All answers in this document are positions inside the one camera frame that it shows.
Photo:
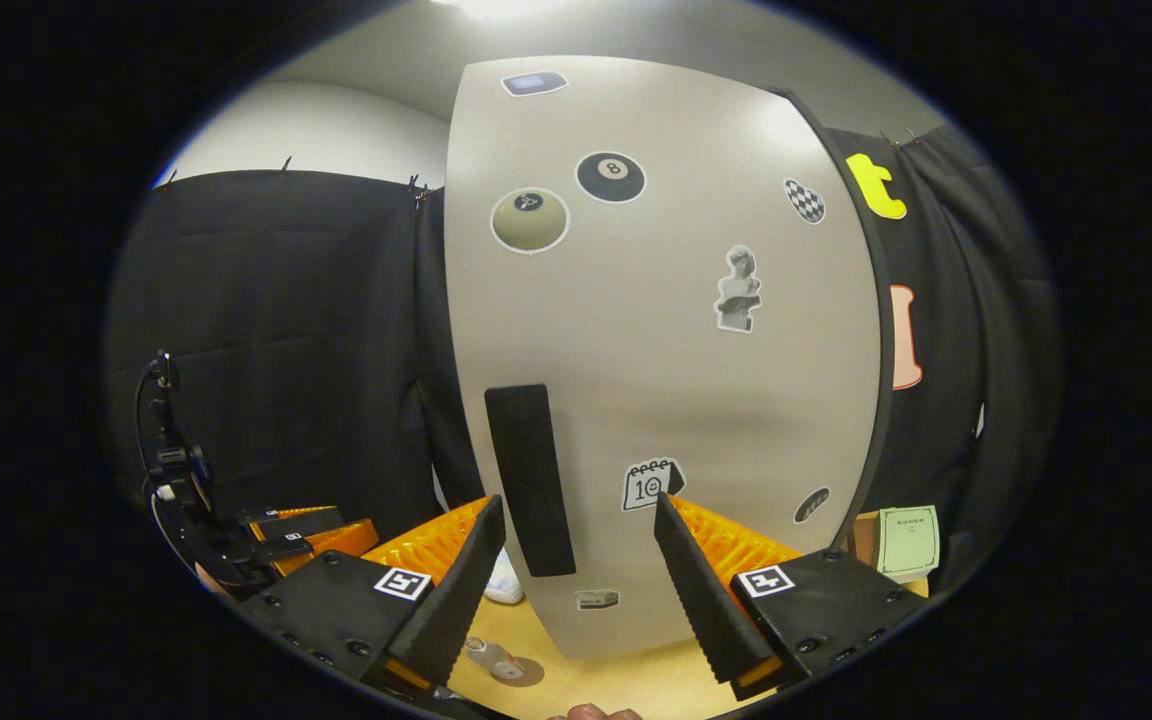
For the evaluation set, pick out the pale green book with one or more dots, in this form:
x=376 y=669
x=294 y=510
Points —
x=908 y=540

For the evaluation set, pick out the black backdrop cloth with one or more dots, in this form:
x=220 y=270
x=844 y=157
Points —
x=286 y=300

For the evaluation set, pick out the ceiling light panel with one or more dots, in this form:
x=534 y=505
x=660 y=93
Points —
x=501 y=8

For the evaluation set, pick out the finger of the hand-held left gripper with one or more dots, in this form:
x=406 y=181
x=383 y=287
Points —
x=331 y=545
x=296 y=522

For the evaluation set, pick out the white crumpled paper ball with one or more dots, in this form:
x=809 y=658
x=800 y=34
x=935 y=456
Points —
x=506 y=587

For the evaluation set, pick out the pale grey cabinet door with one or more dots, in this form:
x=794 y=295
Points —
x=656 y=380

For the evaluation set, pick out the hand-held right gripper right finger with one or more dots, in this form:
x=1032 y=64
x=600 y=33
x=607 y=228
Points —
x=701 y=600

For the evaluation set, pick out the small clear bottle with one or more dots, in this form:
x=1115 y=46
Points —
x=488 y=653

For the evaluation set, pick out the round brown coaster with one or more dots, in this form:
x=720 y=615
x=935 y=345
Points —
x=532 y=672

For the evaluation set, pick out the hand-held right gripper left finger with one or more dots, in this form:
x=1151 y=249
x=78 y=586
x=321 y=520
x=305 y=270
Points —
x=456 y=610

